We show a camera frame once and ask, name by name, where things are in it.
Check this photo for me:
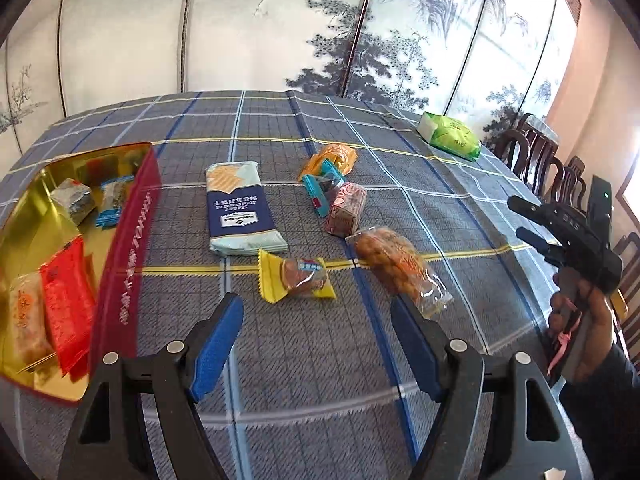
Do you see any clear candy with blue ends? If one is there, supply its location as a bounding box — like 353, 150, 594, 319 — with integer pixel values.
95, 175, 136, 230

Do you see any pink brown cake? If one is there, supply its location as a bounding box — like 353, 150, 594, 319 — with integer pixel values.
322, 182, 368, 238

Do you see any red snack packet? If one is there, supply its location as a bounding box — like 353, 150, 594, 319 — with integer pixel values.
39, 237, 98, 378

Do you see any pink ribbon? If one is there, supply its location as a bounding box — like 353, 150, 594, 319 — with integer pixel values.
547, 310, 583, 376

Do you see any red tin box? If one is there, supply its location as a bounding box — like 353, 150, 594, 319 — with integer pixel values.
0, 141, 163, 403

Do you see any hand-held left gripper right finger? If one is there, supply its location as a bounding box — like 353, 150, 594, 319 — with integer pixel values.
390, 296, 583, 480

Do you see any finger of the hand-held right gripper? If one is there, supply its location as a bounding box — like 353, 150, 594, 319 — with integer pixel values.
507, 196, 581, 233
516, 227, 566, 263

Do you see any blue cracker packet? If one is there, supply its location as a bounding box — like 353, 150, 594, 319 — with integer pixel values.
205, 161, 290, 255

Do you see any orange snack packet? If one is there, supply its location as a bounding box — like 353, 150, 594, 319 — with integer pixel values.
299, 142, 359, 181

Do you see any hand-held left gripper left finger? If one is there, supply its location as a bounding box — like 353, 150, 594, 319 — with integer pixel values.
57, 291, 245, 480

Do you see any blue plaid tablecloth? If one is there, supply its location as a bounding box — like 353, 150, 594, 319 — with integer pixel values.
0, 89, 621, 480

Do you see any person's right hand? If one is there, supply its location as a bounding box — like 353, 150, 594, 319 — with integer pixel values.
546, 279, 616, 382

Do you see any grey snack block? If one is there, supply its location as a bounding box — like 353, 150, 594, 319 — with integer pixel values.
50, 178, 97, 226

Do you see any blue small snack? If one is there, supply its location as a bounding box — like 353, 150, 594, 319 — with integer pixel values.
301, 160, 348, 217

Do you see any green tissue pack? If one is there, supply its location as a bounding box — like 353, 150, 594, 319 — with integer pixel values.
416, 111, 482, 163

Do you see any dark wooden chair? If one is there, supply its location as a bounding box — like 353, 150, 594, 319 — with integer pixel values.
515, 112, 561, 186
547, 155, 588, 206
492, 129, 528, 171

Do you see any clear bag of coated peanuts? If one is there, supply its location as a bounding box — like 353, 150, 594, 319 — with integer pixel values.
346, 226, 453, 318
7, 272, 56, 366

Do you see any ink landscape folding screen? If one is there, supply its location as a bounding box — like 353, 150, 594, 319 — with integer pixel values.
0, 0, 583, 161

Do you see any person's right forearm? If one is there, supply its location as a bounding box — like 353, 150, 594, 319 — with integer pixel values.
560, 340, 640, 480

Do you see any yellow small cake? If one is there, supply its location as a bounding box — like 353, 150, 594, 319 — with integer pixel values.
257, 249, 337, 305

